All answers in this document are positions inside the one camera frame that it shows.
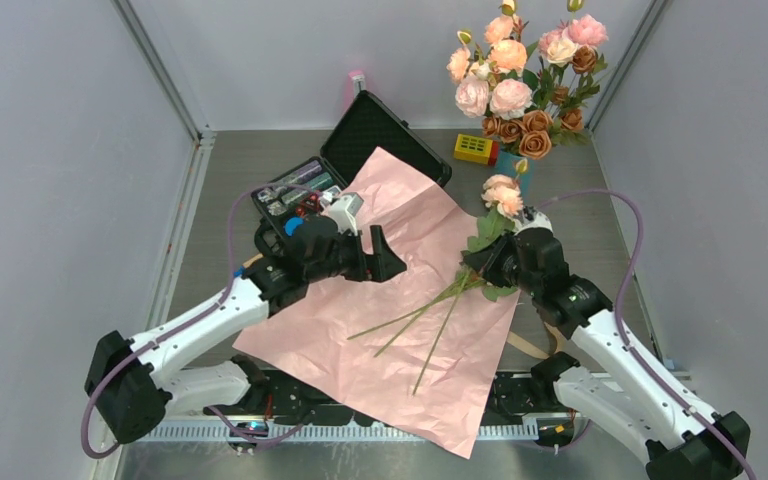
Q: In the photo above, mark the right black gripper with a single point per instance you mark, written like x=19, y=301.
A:
x=487, y=261

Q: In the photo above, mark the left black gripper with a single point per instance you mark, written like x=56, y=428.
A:
x=379, y=266

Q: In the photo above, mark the peach rose stem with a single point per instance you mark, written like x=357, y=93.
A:
x=503, y=195

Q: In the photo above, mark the tan ribbon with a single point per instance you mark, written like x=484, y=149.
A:
x=532, y=350

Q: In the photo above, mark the pink wrapping paper sheet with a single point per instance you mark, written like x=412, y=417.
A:
x=375, y=373

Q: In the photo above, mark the pink rose stem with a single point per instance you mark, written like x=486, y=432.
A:
x=417, y=311

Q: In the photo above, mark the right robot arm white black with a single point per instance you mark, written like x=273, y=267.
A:
x=674, y=433

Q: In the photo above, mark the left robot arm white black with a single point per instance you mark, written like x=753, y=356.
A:
x=133, y=384

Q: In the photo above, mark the teal vase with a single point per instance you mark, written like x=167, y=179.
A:
x=510, y=162

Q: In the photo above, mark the pink rose bouquet in vase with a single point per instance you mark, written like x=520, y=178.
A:
x=530, y=97

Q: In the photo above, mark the blue round chip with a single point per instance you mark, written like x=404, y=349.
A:
x=292, y=224

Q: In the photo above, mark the yellow perforated block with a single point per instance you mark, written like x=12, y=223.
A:
x=475, y=149

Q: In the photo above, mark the black open poker case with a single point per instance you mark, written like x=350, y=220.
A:
x=366, y=125

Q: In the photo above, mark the pink white bottle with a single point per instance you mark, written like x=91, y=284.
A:
x=357, y=83

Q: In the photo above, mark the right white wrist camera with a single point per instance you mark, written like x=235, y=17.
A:
x=531, y=218

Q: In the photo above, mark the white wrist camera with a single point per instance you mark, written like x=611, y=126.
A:
x=531, y=218
x=343, y=210

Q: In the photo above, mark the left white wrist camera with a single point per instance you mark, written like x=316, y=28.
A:
x=343, y=210

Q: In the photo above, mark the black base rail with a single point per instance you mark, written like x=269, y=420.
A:
x=278, y=396

